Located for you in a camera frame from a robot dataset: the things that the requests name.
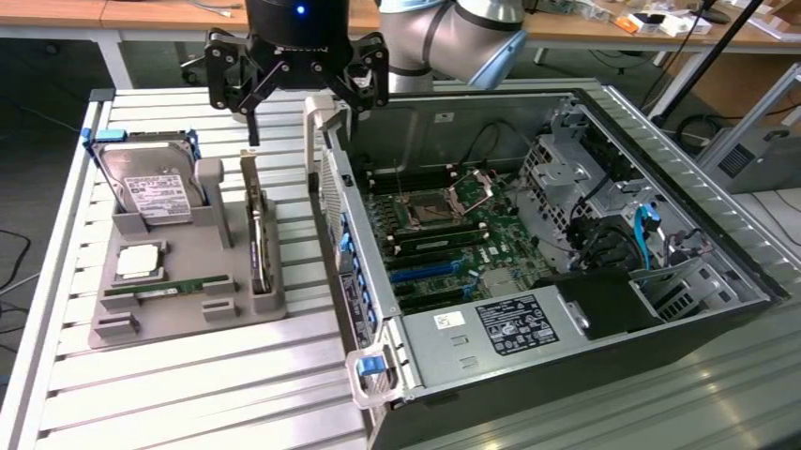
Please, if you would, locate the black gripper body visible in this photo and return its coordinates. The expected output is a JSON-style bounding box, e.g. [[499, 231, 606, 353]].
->
[[244, 0, 355, 90]]

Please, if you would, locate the graphics card with metal bracket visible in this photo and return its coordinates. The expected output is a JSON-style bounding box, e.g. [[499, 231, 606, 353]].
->
[[239, 148, 276, 295]]

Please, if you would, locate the black office chair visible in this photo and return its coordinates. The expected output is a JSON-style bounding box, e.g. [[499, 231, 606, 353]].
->
[[179, 44, 209, 86]]

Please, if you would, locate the hard drive in blue caddy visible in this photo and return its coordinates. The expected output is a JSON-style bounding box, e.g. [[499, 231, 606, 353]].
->
[[80, 127, 200, 207]]

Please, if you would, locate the silver hard disk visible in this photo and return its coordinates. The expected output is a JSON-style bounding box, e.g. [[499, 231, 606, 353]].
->
[[99, 140, 208, 226]]

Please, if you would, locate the wooden desk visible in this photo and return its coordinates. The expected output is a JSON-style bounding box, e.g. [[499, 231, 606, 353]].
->
[[523, 0, 801, 118], [0, 0, 382, 90]]

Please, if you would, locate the metal socket cover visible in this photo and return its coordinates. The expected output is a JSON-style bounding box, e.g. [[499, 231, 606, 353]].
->
[[447, 169, 502, 217]]

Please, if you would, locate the CPU socket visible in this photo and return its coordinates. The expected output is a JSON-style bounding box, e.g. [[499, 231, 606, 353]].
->
[[403, 191, 464, 231]]

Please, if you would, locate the grey metal disk bay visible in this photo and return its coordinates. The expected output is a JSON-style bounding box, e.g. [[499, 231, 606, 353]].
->
[[518, 100, 658, 226]]

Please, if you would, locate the black RAM stick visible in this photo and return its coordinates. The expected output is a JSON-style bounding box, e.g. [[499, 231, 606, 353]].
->
[[390, 229, 490, 257]]

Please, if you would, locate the green motherboard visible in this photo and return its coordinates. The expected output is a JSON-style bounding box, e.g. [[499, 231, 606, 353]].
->
[[362, 163, 565, 315]]

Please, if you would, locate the grey parts rack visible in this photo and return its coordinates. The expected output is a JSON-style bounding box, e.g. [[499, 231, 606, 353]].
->
[[87, 157, 290, 351]]

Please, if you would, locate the silver CPU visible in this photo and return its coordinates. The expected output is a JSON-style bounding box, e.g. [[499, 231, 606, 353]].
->
[[116, 244, 163, 278]]

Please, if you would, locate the blue expansion slot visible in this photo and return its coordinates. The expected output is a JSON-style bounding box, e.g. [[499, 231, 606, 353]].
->
[[388, 262, 458, 283]]

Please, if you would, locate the green RAM stick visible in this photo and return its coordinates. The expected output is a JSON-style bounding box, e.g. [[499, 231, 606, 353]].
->
[[103, 275, 231, 299]]

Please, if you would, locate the white box with black top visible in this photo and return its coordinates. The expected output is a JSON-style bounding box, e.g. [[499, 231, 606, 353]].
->
[[629, 11, 711, 38]]

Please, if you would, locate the black tripod pole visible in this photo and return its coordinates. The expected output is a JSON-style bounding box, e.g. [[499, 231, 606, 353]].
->
[[650, 0, 769, 128]]

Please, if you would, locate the black round stand base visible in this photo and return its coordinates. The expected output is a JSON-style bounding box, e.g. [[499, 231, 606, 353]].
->
[[686, 3, 731, 25]]

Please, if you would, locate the grey power supply unit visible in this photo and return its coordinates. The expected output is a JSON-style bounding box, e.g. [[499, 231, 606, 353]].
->
[[399, 284, 606, 393]]

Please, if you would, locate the brown cardboard box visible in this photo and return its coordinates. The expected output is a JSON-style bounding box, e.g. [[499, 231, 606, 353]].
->
[[747, 0, 801, 43]]

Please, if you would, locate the grey metal cabinet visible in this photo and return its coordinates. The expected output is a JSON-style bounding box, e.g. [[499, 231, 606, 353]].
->
[[697, 63, 801, 196]]

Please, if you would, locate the open black PC case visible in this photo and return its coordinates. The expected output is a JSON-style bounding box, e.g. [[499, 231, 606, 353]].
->
[[303, 86, 792, 450]]

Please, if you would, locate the white cable on desk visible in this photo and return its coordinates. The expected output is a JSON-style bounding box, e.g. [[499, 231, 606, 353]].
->
[[187, 0, 244, 19]]

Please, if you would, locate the black looped wire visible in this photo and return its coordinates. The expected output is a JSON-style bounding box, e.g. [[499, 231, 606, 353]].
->
[[455, 120, 539, 174]]

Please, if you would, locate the blue disk wire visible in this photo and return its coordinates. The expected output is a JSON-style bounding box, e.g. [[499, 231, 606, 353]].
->
[[631, 202, 662, 273]]

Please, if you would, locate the black plastic cable cover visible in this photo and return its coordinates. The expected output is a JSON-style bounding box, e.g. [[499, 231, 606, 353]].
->
[[534, 267, 666, 342]]

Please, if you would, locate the grey flat wire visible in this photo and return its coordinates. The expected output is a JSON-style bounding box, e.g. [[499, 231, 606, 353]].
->
[[630, 260, 709, 287]]

